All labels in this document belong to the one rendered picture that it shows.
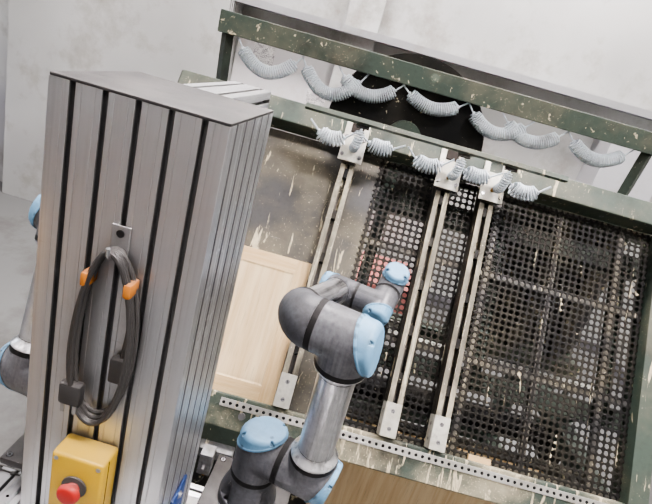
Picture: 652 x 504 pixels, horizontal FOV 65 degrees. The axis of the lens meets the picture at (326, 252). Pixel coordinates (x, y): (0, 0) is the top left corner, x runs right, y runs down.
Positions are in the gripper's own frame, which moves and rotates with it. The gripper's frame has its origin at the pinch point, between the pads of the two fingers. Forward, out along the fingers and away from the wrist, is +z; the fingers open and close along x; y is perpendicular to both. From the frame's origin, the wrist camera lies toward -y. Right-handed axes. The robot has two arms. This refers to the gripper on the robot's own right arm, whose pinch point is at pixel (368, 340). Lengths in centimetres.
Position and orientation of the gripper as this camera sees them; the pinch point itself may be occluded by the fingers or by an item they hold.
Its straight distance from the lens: 173.9
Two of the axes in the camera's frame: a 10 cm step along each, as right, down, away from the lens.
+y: 2.3, -7.1, 6.7
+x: -9.6, -2.9, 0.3
